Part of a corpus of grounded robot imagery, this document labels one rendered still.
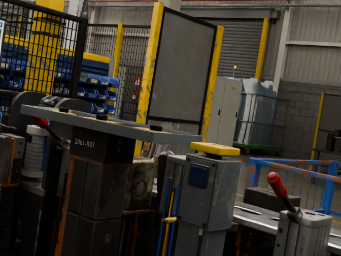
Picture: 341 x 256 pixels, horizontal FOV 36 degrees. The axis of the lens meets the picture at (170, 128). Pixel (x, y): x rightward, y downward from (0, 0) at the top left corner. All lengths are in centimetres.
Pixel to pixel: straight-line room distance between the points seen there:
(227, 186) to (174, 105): 386
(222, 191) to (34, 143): 65
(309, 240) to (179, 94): 387
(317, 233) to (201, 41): 406
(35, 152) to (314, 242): 74
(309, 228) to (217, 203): 18
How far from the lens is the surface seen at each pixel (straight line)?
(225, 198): 85
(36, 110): 108
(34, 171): 136
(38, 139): 136
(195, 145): 84
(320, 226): 95
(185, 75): 476
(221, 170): 82
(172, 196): 106
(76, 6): 642
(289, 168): 314
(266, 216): 119
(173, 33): 458
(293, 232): 94
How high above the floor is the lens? 122
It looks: 3 degrees down
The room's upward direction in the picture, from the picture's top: 9 degrees clockwise
